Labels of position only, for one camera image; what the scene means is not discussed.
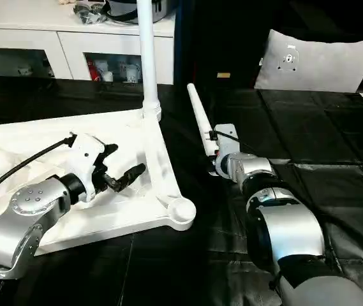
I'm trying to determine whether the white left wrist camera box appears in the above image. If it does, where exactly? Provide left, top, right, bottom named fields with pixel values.
left=66, top=132, right=108, bottom=205

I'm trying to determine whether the black work mat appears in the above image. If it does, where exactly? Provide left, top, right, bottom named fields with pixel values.
left=0, top=75, right=363, bottom=306

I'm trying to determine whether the white cabinet with glass doors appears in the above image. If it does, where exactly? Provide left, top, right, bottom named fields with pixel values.
left=0, top=0, right=177, bottom=86

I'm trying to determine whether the grey pillow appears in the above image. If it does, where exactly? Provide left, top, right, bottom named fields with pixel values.
left=254, top=28, right=363, bottom=94

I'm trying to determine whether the white plastic table leg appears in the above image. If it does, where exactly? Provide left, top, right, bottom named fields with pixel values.
left=135, top=0, right=163, bottom=122
left=186, top=82, right=221, bottom=177

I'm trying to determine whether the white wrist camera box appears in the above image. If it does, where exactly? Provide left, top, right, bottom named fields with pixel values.
left=209, top=122, right=240, bottom=160
left=66, top=132, right=108, bottom=205

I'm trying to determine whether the white plastic table top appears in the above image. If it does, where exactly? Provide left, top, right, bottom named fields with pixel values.
left=0, top=107, right=198, bottom=257

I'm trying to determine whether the grey black bag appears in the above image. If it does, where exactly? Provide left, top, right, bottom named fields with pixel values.
left=71, top=0, right=170, bottom=26

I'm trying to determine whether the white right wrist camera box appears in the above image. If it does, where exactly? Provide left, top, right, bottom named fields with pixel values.
left=209, top=122, right=240, bottom=160

